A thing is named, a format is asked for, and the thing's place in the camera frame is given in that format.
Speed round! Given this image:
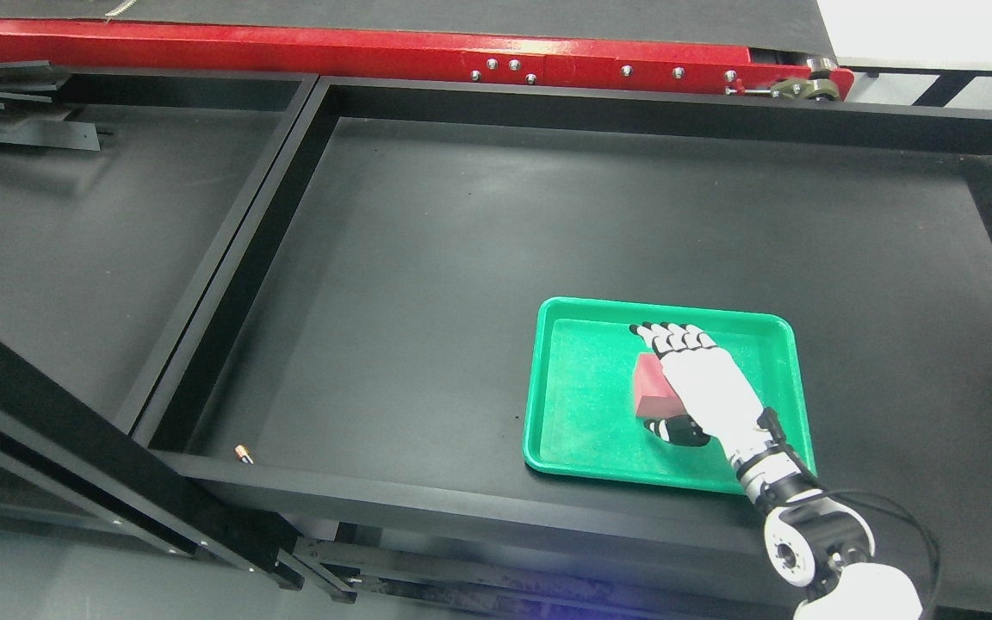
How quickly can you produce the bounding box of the black metal left shelf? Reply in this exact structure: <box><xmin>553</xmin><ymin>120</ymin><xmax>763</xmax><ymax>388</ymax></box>
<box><xmin>0</xmin><ymin>67</ymin><xmax>355</xmax><ymax>603</ymax></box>

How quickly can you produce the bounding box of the black metal shelf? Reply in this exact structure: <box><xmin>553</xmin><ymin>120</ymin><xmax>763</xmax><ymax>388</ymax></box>
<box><xmin>0</xmin><ymin>67</ymin><xmax>355</xmax><ymax>603</ymax></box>
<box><xmin>133</xmin><ymin>77</ymin><xmax>992</xmax><ymax>617</ymax></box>

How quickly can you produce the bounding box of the black metal right shelf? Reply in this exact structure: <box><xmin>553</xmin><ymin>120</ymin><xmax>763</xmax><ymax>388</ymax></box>
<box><xmin>133</xmin><ymin>77</ymin><xmax>992</xmax><ymax>617</ymax></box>

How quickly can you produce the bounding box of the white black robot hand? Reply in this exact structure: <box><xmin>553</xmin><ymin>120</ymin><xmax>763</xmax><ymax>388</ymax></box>
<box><xmin>629</xmin><ymin>322</ymin><xmax>772</xmax><ymax>470</ymax></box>

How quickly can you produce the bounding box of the red conveyor frame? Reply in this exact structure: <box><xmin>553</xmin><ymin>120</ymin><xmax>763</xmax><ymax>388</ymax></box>
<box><xmin>0</xmin><ymin>19</ymin><xmax>855</xmax><ymax>96</ymax></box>

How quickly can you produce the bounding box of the green plastic tray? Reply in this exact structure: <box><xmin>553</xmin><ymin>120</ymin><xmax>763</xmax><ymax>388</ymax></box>
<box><xmin>523</xmin><ymin>297</ymin><xmax>816</xmax><ymax>494</ymax></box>

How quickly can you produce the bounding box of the pink foam block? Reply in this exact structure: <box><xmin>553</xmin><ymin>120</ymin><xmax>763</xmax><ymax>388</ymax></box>
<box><xmin>631</xmin><ymin>352</ymin><xmax>686</xmax><ymax>420</ymax></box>

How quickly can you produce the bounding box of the small copper screw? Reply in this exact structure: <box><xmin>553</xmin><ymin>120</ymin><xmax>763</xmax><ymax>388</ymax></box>
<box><xmin>233</xmin><ymin>444</ymin><xmax>256</xmax><ymax>466</ymax></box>

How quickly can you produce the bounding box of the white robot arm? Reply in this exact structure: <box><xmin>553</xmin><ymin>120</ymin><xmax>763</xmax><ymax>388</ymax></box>
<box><xmin>731</xmin><ymin>407</ymin><xmax>926</xmax><ymax>619</ymax></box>

